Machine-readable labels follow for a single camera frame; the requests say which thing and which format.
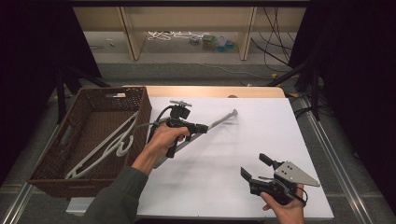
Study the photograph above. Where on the black metal stand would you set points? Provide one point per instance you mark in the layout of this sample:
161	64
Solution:
61	93
313	84

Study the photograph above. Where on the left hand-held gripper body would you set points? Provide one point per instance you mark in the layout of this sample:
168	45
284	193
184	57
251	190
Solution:
180	113

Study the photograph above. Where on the green blue plastic bundle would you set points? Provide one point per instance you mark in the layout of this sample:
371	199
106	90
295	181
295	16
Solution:
219	43

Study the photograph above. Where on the brown wicker basket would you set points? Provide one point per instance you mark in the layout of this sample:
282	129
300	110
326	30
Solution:
93	124

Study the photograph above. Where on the person's left hand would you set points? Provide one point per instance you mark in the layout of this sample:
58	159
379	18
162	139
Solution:
162	140

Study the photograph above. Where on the black curtain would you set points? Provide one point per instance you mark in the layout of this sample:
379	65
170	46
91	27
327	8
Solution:
351	77
34	62

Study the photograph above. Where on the yellow tape piece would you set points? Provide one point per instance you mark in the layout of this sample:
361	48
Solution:
274	75
294	95

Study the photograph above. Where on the aluminium floor rail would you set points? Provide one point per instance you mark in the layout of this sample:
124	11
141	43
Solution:
336	161
15	205

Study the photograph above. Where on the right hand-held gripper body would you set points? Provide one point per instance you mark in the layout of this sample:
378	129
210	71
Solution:
292	175

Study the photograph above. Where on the white table sheet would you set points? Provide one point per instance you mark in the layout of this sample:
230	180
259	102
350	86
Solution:
236	149

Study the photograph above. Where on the beige wooden desk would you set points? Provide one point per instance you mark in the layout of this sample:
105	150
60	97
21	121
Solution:
186	18

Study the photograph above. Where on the person's right hand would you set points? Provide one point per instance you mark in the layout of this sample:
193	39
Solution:
289	213

